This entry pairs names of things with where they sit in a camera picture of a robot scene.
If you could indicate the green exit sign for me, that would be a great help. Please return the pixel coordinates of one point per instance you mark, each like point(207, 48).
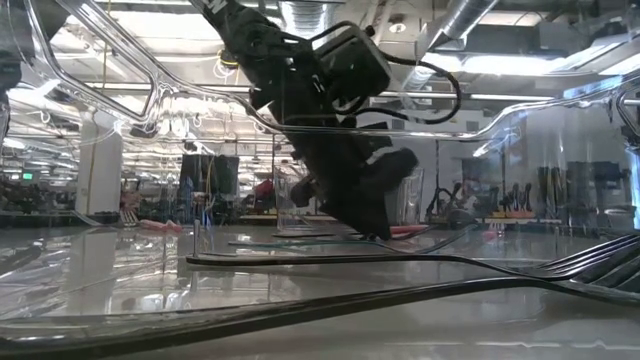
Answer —
point(26, 176)

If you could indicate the ribbed silver air duct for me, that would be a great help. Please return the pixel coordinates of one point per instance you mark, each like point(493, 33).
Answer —
point(302, 15)
point(465, 17)

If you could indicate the black aluminium table frame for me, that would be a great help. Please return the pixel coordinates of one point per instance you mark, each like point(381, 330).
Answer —
point(40, 220)

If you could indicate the white building pillar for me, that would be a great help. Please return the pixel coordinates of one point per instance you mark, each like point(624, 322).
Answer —
point(100, 170)

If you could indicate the black standing panel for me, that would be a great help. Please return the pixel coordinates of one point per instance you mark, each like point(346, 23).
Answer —
point(225, 175)

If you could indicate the clear plastic tray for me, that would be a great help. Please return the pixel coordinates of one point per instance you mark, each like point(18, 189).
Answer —
point(287, 210)
point(320, 342)

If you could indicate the wooden background workbench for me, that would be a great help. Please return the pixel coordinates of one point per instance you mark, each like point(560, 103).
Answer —
point(520, 216)

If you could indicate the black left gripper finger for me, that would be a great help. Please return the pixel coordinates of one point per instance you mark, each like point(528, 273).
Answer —
point(340, 210)
point(372, 215)

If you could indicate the long ceiling light rail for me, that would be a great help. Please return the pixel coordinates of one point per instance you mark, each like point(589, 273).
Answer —
point(500, 96)

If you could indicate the dark equipment rack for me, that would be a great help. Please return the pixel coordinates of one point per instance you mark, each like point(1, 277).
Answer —
point(605, 185)

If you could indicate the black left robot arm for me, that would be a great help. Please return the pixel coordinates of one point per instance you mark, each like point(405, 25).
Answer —
point(250, 45)

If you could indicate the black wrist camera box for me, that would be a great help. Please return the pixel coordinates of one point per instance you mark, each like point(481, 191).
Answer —
point(352, 65)

